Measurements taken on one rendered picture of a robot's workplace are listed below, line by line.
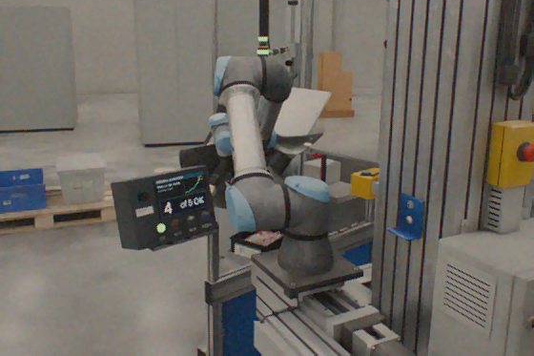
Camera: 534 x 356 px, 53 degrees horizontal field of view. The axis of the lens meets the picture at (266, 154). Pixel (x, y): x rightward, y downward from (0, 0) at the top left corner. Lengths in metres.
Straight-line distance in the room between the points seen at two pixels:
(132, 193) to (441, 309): 0.81
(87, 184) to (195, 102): 3.14
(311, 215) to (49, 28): 7.99
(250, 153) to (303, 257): 0.30
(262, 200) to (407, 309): 0.43
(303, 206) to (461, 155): 0.41
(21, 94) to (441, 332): 8.46
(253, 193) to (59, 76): 7.92
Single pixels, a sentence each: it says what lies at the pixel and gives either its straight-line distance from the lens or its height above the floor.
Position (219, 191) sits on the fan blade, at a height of 1.01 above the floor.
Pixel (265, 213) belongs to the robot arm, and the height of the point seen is 1.21.
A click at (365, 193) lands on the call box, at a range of 2.19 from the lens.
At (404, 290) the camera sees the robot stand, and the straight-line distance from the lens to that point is 1.35.
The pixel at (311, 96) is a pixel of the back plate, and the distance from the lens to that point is 2.58.
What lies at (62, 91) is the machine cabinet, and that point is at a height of 0.65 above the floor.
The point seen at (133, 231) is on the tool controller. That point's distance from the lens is 1.48.
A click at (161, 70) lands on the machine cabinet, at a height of 1.08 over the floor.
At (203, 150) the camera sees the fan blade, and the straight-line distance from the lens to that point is 2.39.
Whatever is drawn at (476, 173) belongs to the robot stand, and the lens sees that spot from 1.20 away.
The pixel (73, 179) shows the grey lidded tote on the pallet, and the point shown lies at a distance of 4.85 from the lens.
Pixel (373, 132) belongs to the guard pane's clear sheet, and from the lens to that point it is 2.75.
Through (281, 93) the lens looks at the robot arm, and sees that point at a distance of 1.60.
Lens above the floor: 1.65
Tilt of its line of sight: 13 degrees down
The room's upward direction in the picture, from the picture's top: 1 degrees clockwise
